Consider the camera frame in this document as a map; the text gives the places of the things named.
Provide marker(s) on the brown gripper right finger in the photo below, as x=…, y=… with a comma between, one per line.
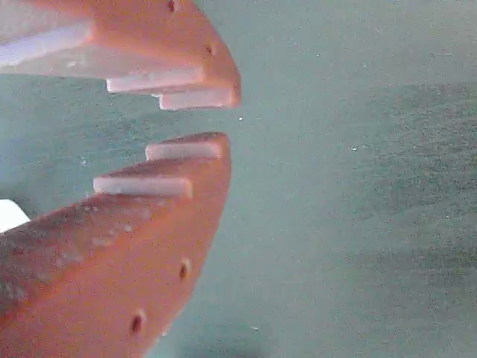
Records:
x=149, y=41

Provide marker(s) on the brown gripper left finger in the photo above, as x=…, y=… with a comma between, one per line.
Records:
x=112, y=268

